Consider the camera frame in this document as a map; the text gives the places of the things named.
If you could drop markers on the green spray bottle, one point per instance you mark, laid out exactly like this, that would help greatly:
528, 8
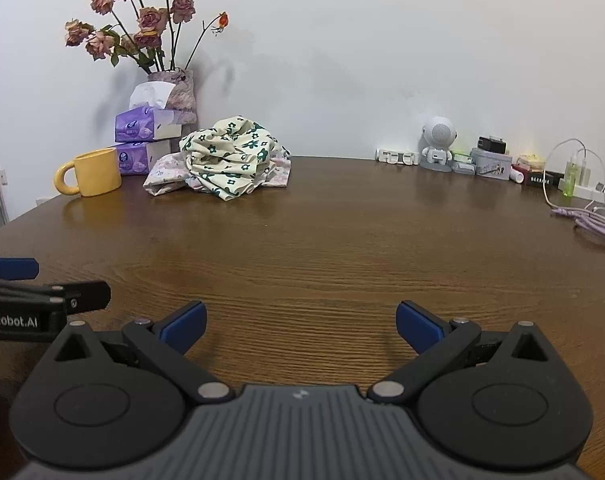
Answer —
570, 175

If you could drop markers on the small black box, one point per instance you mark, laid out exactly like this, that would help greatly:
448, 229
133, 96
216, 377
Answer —
555, 176

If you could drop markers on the white robot-shaped speaker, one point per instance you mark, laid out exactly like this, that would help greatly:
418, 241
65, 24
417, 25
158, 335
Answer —
438, 132

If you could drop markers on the black charger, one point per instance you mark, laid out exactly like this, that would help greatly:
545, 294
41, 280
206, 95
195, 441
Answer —
491, 145

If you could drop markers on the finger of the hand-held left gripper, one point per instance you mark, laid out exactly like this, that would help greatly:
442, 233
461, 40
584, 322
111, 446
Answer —
85, 296
10, 268

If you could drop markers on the white tube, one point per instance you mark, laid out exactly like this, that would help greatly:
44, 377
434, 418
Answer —
516, 175

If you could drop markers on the cream green-flowered garment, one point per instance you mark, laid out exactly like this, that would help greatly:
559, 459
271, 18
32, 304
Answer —
232, 160

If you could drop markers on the red black box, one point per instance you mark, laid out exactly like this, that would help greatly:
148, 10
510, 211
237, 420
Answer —
537, 179

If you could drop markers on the dried rose bouquet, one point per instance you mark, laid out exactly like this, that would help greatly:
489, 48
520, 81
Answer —
150, 17

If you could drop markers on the pink floral garment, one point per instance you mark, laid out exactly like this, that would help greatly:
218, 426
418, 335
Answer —
165, 172

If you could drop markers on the sealed purple tissue pack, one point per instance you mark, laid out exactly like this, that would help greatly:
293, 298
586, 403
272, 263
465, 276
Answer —
132, 157

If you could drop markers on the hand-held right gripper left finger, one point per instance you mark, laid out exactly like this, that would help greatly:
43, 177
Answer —
185, 327

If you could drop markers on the yellow mug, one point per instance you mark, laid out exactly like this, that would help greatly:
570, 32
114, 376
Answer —
100, 172

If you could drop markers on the pale yellow small box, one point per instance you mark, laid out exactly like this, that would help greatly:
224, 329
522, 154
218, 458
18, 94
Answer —
530, 160

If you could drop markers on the white power strip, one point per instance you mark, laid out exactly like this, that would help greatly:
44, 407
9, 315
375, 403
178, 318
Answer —
587, 192

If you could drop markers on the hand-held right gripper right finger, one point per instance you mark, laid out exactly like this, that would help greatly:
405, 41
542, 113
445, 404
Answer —
417, 327

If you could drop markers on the open purple tissue pack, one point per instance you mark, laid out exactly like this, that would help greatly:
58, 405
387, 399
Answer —
137, 127

